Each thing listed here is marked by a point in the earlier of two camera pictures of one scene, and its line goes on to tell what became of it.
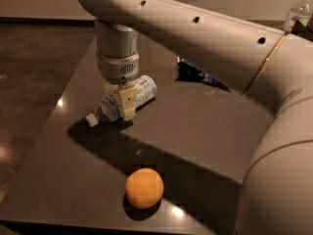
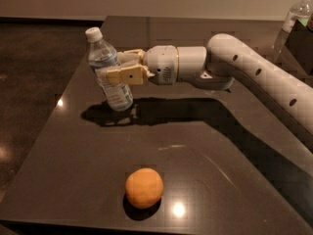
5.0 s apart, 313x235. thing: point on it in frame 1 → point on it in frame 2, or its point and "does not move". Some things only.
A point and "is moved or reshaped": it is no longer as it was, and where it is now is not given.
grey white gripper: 116,68 → 161,64
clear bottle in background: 300,13 does not move
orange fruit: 144,187 does not move
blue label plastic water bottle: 110,108 is moved or reshaped
